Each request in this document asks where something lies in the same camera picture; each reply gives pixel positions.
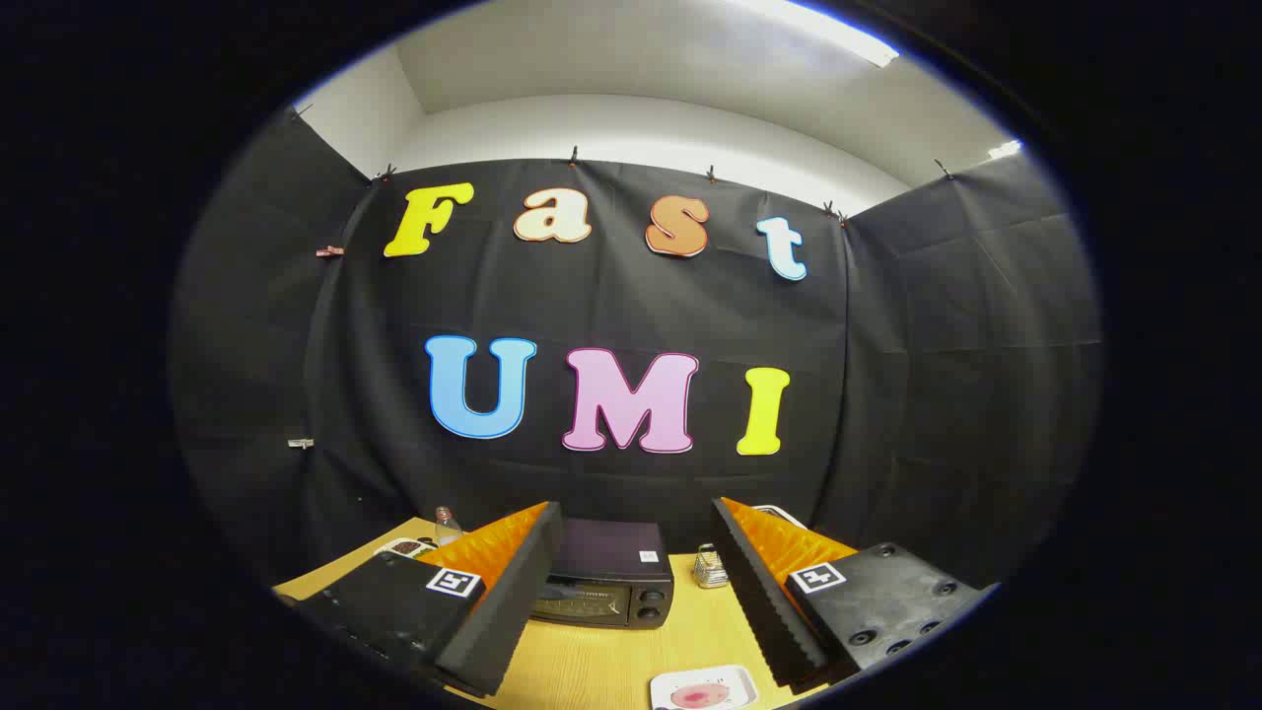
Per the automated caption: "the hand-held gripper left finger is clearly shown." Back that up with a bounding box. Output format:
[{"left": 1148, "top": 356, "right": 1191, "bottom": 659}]
[{"left": 296, "top": 501, "right": 565, "bottom": 699}]

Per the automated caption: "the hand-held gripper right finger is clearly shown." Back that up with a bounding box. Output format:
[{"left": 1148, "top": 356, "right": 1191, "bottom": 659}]
[{"left": 712, "top": 497, "right": 992, "bottom": 691}]

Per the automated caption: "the white square plate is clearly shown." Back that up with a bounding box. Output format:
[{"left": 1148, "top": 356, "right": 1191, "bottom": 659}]
[{"left": 650, "top": 665, "right": 758, "bottom": 710}]

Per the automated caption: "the black toaster oven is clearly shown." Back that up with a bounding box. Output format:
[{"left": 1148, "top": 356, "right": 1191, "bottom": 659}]
[{"left": 529, "top": 519, "right": 675, "bottom": 630}]

